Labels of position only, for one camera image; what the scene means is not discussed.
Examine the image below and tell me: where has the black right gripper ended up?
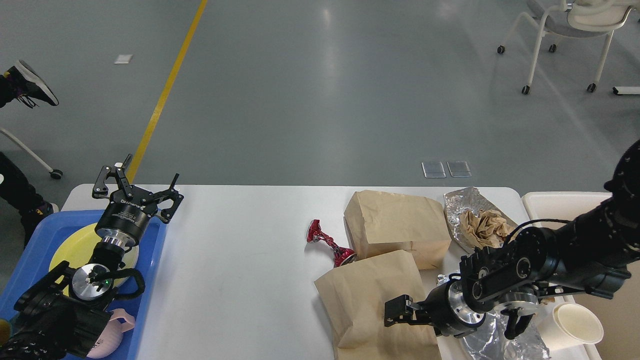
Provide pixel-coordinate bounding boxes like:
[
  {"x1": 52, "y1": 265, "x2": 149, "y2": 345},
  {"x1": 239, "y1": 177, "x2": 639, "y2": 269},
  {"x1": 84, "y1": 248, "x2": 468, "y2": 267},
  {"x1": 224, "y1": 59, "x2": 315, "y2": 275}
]
[{"x1": 384, "y1": 280, "x2": 486, "y2": 338}]

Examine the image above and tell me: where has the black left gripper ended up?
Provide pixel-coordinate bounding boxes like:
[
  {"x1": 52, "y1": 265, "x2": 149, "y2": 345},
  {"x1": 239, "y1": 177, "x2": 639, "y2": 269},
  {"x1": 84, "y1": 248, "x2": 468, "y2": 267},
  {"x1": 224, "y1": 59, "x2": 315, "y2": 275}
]
[{"x1": 92, "y1": 154, "x2": 185, "y2": 248}]

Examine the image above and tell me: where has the brown paper bag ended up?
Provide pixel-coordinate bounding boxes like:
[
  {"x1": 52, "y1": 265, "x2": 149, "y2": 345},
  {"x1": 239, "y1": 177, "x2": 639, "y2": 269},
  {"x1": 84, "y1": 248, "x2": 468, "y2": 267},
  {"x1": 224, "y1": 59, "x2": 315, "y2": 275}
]
[
  {"x1": 343, "y1": 190, "x2": 451, "y2": 270},
  {"x1": 314, "y1": 250, "x2": 441, "y2": 360}
]

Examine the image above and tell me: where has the pink ribbed mug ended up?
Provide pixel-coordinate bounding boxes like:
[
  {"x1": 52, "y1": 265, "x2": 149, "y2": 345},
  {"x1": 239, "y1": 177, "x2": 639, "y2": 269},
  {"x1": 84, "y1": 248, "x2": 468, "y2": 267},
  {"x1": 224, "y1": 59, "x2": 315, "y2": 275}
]
[{"x1": 87, "y1": 308, "x2": 136, "y2": 359}]

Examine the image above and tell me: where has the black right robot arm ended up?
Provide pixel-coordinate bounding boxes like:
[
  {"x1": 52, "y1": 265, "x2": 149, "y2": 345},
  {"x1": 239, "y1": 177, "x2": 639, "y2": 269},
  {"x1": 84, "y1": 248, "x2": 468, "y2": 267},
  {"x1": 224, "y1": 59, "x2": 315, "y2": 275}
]
[{"x1": 383, "y1": 142, "x2": 640, "y2": 340}]

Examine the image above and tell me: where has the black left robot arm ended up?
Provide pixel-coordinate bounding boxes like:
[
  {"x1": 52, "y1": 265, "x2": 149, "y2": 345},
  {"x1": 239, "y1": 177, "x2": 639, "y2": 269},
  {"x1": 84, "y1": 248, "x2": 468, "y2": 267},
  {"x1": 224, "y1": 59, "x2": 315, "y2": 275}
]
[{"x1": 1, "y1": 154, "x2": 183, "y2": 360}]

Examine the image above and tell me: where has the crushed red can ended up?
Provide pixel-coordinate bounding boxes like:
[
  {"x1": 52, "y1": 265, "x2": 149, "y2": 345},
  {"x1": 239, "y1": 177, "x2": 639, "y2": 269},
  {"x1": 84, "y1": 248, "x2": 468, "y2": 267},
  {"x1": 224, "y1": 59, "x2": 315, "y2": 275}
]
[{"x1": 306, "y1": 219, "x2": 357, "y2": 268}]

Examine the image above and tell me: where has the left white chair leg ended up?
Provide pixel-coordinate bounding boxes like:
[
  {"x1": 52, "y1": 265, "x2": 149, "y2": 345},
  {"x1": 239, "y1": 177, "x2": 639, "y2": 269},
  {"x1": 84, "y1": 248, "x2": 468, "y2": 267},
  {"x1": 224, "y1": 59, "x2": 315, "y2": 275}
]
[{"x1": 0, "y1": 127, "x2": 64, "y2": 180}]

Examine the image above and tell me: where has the front crumpled foil sheet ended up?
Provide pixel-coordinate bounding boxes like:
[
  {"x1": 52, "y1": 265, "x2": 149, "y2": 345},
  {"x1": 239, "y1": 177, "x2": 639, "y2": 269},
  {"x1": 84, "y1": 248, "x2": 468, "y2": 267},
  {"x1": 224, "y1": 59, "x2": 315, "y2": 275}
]
[{"x1": 437, "y1": 273, "x2": 551, "y2": 360}]

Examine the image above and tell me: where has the crumpled brown paper ball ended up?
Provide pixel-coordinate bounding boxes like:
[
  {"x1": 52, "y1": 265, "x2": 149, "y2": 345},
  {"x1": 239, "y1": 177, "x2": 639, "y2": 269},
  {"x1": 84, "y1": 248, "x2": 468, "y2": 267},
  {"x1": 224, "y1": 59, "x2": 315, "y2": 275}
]
[{"x1": 459, "y1": 210, "x2": 515, "y2": 249}]

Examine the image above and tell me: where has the blue plastic tray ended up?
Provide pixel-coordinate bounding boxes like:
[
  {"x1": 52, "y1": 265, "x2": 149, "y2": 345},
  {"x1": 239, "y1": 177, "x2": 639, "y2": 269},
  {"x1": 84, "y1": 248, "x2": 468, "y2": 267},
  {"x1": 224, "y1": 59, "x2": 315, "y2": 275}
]
[{"x1": 1, "y1": 210, "x2": 166, "y2": 338}]

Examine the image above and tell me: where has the crumpled aluminium foil sheet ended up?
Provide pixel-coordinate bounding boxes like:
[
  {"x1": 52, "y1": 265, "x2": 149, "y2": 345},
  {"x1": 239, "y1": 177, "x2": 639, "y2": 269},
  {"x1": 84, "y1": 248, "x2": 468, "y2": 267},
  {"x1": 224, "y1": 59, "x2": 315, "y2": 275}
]
[{"x1": 444, "y1": 187, "x2": 517, "y2": 255}]

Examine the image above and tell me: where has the person in dark clothes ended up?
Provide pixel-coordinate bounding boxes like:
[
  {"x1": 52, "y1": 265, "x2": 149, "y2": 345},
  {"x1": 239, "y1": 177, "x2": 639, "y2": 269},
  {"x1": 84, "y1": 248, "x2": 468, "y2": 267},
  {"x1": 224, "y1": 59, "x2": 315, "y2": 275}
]
[{"x1": 0, "y1": 59, "x2": 59, "y2": 246}]

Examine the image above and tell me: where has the white paper cup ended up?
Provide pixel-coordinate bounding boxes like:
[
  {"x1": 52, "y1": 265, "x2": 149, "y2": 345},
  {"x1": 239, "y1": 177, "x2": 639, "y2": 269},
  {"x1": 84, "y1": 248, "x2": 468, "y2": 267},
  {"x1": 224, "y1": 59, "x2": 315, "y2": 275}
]
[{"x1": 535, "y1": 302, "x2": 604, "y2": 351}]

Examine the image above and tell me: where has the beige plastic bin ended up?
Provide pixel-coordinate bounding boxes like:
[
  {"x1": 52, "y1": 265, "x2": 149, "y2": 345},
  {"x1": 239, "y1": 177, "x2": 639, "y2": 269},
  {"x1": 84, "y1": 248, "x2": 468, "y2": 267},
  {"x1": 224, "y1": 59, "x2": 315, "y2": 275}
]
[{"x1": 522, "y1": 191, "x2": 640, "y2": 360}]

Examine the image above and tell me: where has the white wheeled chair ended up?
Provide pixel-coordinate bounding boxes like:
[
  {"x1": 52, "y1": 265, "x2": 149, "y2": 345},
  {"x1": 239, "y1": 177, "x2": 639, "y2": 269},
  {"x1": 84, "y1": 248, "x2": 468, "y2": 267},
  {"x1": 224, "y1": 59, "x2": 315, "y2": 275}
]
[{"x1": 497, "y1": 0, "x2": 639, "y2": 95}]

